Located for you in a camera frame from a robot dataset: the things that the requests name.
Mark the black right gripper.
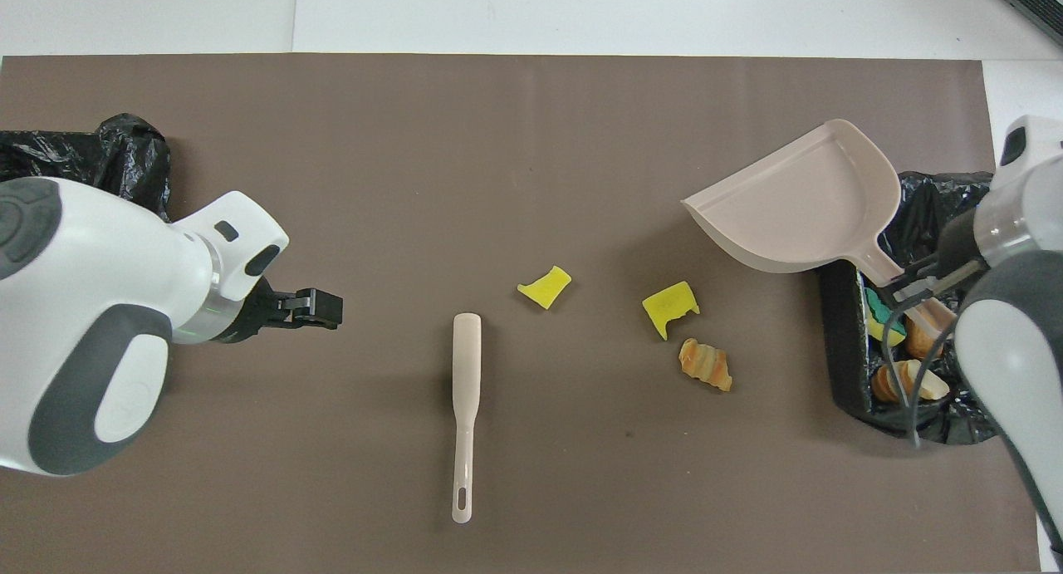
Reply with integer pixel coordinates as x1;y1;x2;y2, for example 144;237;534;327
868;209;989;311

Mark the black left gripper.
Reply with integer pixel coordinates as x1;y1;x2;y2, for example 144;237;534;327
220;279;344;345

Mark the brown bread roll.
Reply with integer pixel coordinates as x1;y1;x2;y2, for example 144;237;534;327
904;312;946;361

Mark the yellow green-backed sponge piece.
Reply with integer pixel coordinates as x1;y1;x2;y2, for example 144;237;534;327
864;290;907;347

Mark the croissant with pale underside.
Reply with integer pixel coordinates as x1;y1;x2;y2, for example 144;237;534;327
870;359;952;405

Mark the beige plastic dustpan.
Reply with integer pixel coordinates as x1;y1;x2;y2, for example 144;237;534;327
681;119;956;338

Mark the beige brush with black bristles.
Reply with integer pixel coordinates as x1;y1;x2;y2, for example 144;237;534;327
451;312;483;525

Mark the golden flaky croissant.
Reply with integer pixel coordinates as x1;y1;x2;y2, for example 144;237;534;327
678;337;734;393

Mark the bin lined with black bag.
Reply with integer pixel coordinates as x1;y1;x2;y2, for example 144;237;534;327
0;113;173;226
818;171;1010;444

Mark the brown table mat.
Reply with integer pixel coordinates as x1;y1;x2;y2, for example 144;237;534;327
0;54;1041;574

